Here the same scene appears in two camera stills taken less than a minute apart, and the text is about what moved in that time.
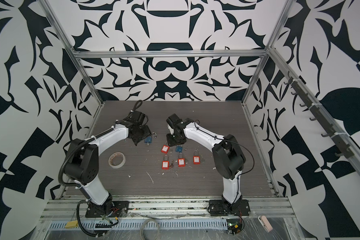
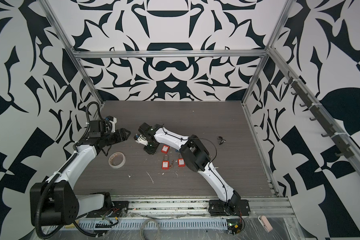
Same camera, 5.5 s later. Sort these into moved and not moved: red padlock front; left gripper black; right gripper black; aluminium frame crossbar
Moved: left gripper black; right gripper black
Not moved: aluminium frame crossbar; red padlock front
